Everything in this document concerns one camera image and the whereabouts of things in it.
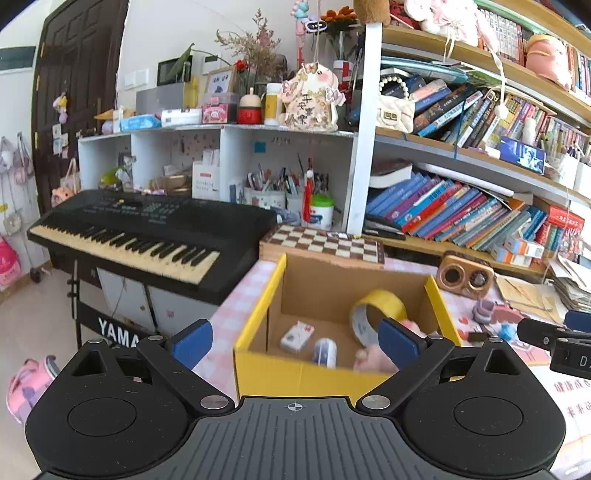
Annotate dark wooden door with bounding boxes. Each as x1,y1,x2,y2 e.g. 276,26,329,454
32,0,130,217

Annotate pink hanging bag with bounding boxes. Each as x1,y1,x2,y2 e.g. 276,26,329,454
0,235,21,287

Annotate brown retro radio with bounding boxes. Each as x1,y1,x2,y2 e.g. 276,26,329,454
436,250,496,301

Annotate white cubby shelf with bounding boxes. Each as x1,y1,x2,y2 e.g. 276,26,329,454
78,127,358,232

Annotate pink plush toy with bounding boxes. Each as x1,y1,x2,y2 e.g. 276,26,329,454
353,318,428,374

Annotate white tube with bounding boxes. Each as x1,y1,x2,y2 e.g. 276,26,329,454
313,338,338,368

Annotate black keyboard stand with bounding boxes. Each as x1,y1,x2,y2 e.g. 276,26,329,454
67,258,158,365

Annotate row of dark books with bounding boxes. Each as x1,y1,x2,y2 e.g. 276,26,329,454
411,78,591,155

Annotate pink purple backpack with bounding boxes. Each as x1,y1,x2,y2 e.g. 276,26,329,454
6,355,61,423

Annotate white quilted purse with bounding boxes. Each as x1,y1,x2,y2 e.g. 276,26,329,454
376,74,415,134

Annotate blue tissue pack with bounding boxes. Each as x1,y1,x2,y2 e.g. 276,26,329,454
120,114,161,132

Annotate white green jar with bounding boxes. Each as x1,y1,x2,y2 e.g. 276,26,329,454
310,194,335,232

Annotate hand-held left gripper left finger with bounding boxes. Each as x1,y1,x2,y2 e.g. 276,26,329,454
60,318,236,414

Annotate red tassel ornament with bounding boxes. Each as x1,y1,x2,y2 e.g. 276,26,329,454
302,159,317,222

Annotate pink plush pig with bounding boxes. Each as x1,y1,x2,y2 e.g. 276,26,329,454
526,34,573,90

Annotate white cylindrical bottle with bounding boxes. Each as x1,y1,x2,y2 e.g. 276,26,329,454
264,82,283,126

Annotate brown paper envelopes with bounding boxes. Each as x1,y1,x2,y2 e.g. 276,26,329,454
496,274,564,311

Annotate white flat box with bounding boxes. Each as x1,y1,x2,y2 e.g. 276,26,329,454
161,108,203,126

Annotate yellow tape roll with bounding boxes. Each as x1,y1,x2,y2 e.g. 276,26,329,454
349,289,408,347

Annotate photo frame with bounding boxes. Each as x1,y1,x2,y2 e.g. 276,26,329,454
203,67,238,107

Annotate cat-shaped hanging sign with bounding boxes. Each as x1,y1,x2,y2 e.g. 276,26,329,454
281,62,346,132

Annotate thick red book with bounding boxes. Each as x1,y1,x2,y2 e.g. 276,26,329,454
547,205,585,232

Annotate black electronic keyboard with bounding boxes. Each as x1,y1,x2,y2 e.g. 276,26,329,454
27,189,278,305

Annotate pink gift box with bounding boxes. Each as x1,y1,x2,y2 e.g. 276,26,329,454
202,102,229,124

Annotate small white carton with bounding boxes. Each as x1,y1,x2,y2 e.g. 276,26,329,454
279,320,315,354

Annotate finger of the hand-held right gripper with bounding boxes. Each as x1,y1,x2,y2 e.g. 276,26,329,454
516,318,591,357
564,310,591,333

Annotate stack of notebooks and papers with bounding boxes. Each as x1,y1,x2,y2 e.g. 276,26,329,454
549,254,591,315

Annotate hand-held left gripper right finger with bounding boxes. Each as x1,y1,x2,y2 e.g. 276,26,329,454
355,318,532,412

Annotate white pen cup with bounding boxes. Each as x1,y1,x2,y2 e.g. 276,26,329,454
244,166,287,208

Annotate orange white carton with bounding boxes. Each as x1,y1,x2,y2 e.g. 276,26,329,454
505,236,546,258
490,246,533,267

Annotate white thick book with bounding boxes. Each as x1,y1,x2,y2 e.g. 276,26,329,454
369,159,413,189

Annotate row of colourful books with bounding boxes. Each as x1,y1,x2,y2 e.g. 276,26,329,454
365,173,548,252

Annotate wooden chessboard box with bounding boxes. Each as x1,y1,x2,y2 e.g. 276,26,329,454
259,224,386,268

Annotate dried flower bouquet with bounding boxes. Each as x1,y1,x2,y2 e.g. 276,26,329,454
215,9,287,84

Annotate wooden bookshelf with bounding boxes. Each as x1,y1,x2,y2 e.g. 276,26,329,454
348,0,591,278

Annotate grey storage box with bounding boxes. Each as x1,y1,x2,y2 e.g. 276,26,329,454
136,85,185,116

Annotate yellow cardboard box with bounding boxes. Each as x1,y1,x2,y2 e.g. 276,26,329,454
233,253,462,403

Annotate white flat board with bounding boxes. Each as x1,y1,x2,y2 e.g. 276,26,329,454
413,162,514,197

